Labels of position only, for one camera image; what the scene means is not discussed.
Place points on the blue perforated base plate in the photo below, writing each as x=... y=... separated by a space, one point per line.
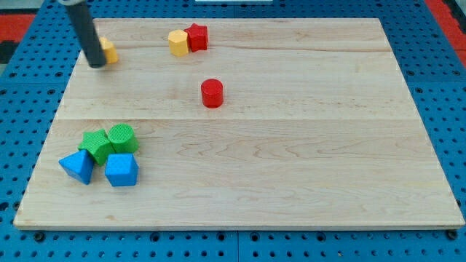
x=35 y=79

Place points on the red star block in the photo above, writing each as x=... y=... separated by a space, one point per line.
x=197 y=37

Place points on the green star block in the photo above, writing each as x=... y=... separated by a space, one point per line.
x=97 y=145

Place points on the light wooden board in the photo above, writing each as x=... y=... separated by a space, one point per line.
x=318 y=131

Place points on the yellow heart block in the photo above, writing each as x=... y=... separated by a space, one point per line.
x=109 y=50

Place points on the red cylinder block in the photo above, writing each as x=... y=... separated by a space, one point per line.
x=212 y=93

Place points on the yellow hexagon block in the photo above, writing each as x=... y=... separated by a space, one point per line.
x=178 y=43

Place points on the green cylinder block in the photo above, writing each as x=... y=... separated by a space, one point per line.
x=123 y=139

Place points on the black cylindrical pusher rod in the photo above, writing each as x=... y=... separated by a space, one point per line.
x=81 y=20

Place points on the blue pentagon block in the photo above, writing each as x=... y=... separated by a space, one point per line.
x=121 y=170

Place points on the blue triangle block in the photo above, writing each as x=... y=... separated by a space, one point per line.
x=79 y=166

